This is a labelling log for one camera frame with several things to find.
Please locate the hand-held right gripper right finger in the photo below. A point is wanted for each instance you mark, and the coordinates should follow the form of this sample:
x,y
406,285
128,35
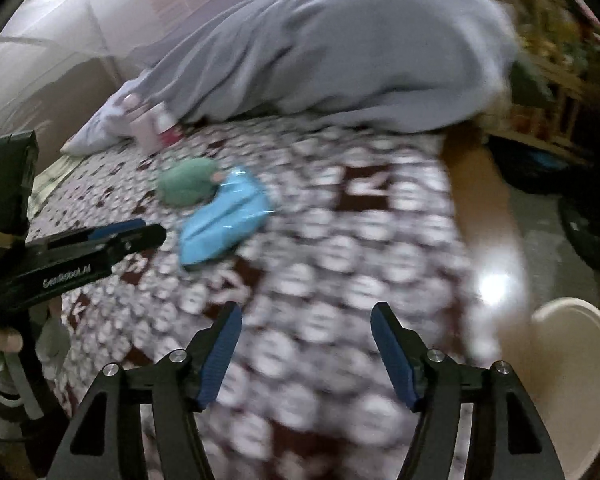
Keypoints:
x,y
395,355

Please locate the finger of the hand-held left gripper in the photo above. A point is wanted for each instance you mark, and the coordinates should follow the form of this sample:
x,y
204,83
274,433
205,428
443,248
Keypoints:
x,y
140,241
122,226

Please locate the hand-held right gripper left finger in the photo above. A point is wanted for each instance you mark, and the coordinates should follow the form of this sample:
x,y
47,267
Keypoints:
x,y
222,355

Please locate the green cloth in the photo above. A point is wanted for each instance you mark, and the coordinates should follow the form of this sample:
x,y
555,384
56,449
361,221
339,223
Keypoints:
x,y
187,185

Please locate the light blue plastic packet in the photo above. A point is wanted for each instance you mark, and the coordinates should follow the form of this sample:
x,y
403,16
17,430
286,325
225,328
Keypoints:
x,y
225,220

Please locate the white round bin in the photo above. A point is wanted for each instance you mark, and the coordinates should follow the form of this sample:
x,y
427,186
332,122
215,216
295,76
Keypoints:
x,y
575,360

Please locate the person's left hand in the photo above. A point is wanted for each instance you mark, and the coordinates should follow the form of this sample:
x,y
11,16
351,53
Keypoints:
x,y
5,340

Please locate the pale pink container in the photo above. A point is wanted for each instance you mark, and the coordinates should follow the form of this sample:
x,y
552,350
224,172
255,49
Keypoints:
x,y
145,132

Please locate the red white container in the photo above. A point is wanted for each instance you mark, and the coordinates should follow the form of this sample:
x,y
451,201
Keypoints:
x,y
169,127

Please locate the brown white patterned blanket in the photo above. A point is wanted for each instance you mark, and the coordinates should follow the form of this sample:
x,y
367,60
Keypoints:
x,y
330,260

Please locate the white mosquito net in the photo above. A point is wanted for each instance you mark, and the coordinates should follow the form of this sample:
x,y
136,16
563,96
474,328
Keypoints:
x,y
35,50

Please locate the black bag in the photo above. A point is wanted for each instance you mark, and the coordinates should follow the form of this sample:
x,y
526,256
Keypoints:
x,y
530,165

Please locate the grey blue quilt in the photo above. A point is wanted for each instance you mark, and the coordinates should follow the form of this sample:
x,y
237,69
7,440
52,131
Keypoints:
x,y
330,45

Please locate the grey green cushion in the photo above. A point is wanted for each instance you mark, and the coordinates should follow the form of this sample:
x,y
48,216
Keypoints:
x,y
527,80

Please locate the wooden crib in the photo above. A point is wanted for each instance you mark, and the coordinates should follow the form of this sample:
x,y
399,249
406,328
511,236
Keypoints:
x,y
540,35

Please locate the wooden bed frame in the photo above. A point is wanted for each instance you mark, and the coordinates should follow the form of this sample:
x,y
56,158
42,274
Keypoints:
x,y
485,210

